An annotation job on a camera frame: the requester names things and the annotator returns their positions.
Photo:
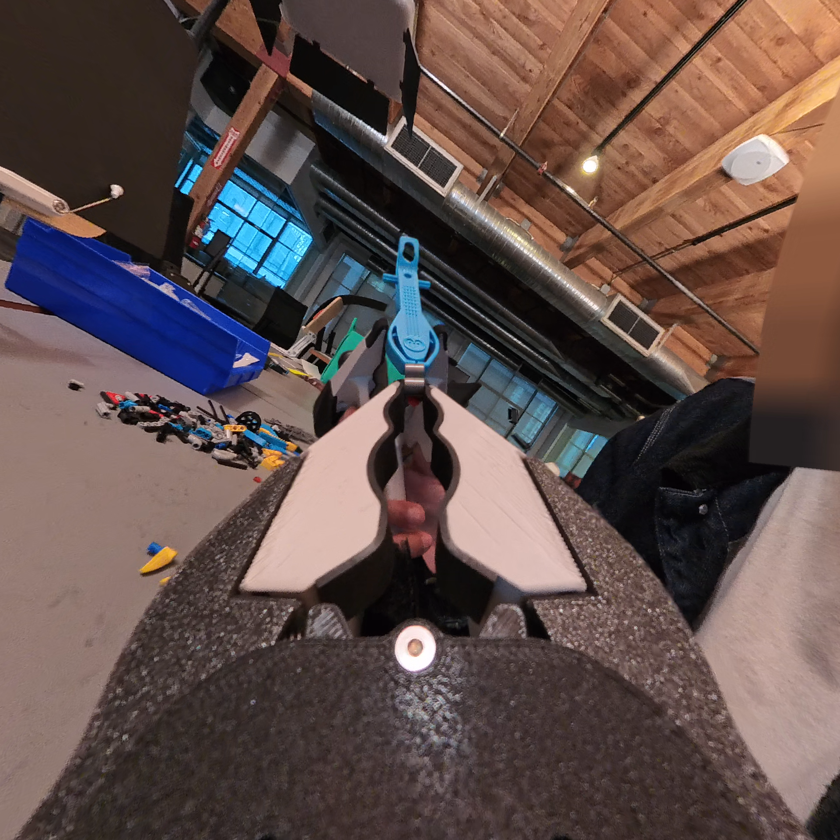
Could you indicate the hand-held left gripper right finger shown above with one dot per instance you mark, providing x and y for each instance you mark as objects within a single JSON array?
[{"x": 505, "y": 518}]

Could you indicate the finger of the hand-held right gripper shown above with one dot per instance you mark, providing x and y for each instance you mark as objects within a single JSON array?
[{"x": 351, "y": 374}]

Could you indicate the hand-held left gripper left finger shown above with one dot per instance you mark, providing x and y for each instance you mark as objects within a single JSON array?
[{"x": 315, "y": 518}]

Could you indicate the grey beam with red pin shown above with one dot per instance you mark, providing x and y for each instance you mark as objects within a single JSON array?
[{"x": 415, "y": 377}]

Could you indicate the light blue brick separator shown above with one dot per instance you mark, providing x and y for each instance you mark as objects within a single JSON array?
[{"x": 410, "y": 315}]

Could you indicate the pile of small building bricks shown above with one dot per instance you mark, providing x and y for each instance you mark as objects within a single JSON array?
[{"x": 210, "y": 430}]

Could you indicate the grey desk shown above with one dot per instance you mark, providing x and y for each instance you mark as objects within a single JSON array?
[{"x": 65, "y": 492}]

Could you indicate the person's right hand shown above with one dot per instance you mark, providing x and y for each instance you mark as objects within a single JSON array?
[{"x": 420, "y": 505}]

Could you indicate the clear plastic bags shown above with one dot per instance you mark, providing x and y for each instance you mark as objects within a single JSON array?
[{"x": 249, "y": 359}]

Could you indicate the large paned window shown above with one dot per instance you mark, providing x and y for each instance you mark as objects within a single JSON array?
[{"x": 262, "y": 229}]

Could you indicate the person in dark jacket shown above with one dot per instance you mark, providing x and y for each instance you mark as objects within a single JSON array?
[{"x": 682, "y": 499}]

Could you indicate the blue plastic bin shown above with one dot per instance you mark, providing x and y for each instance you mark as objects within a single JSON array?
[{"x": 131, "y": 315}]

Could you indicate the white air vent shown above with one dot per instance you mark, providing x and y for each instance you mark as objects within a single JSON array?
[
  {"x": 633, "y": 325},
  {"x": 423, "y": 156}
]

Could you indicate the red white sign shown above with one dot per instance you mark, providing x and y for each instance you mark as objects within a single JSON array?
[{"x": 223, "y": 149}]

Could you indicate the white shirt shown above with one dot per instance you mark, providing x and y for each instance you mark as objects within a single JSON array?
[{"x": 774, "y": 623}]

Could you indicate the ceiling spot lamp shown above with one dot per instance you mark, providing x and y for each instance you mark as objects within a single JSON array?
[{"x": 590, "y": 165}]

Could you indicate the black board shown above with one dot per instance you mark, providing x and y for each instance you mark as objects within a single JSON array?
[{"x": 85, "y": 118}]

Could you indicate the white ceiling access point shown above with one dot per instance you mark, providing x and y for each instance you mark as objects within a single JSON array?
[{"x": 754, "y": 159}]

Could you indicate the blue jeans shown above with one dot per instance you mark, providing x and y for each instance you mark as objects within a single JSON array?
[{"x": 828, "y": 820}]

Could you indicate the silver air duct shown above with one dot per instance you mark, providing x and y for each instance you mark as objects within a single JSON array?
[{"x": 512, "y": 229}]

